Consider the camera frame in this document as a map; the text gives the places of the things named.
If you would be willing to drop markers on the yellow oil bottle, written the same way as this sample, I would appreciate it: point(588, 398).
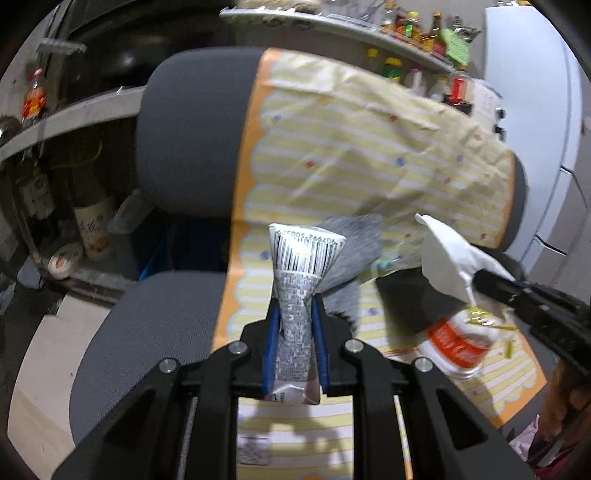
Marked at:
point(410, 27)

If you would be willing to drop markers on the white plastic jug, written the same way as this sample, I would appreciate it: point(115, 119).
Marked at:
point(415, 81)

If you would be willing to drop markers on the orange label bottle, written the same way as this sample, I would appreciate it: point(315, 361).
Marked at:
point(33, 102)

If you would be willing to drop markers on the black range hood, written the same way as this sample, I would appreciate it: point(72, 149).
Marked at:
point(92, 27)

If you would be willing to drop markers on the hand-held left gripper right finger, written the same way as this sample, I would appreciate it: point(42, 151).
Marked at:
point(319, 355)

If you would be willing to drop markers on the white tape roll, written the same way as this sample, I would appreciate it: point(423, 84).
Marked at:
point(64, 261)

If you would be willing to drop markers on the orange and white noodle cup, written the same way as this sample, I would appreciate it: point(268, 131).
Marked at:
point(455, 344)

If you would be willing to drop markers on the white air fryer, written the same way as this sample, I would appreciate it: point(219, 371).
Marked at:
point(487, 108)

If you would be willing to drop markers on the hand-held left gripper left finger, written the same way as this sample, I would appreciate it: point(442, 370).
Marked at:
point(273, 355)

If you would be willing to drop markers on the small yellow cap bottle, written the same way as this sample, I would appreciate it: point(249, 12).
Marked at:
point(372, 53)

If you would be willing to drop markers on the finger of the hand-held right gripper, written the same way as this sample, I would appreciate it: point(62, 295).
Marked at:
point(496, 284)

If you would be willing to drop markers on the yellow striped cloth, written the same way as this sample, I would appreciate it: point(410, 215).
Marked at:
point(351, 152)

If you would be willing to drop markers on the dark sauce jar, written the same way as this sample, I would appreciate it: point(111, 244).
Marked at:
point(461, 108)

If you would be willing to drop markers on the white printed paper cup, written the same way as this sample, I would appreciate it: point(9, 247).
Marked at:
point(94, 226)

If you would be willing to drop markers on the silver barcode wrapper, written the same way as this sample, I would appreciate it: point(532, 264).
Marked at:
point(295, 295)

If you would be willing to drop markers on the curved wall shelf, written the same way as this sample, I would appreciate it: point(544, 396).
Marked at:
point(332, 25)

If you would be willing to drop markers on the grey office chair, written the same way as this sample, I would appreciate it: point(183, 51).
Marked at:
point(184, 138)

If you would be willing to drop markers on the green box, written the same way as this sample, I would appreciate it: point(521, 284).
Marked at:
point(456, 46)

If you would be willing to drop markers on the white paper tissue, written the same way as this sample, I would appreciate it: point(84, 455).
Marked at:
point(450, 258)

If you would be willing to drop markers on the person's right hand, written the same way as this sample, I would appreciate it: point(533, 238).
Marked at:
point(556, 401)

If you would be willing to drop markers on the white plastic bag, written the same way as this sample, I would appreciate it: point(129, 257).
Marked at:
point(526, 438)

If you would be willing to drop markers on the red label jar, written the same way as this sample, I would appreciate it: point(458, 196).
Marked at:
point(458, 88)

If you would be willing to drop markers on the brown sauce bottle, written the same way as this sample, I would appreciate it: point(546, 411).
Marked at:
point(437, 32)

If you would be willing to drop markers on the yellow cap seasoning bottle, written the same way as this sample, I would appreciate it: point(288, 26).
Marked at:
point(392, 70)

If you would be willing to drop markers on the grey refrigerator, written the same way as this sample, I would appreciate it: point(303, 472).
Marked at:
point(531, 115)

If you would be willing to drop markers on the black plastic wrapper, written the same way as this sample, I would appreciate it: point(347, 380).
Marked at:
point(406, 300)

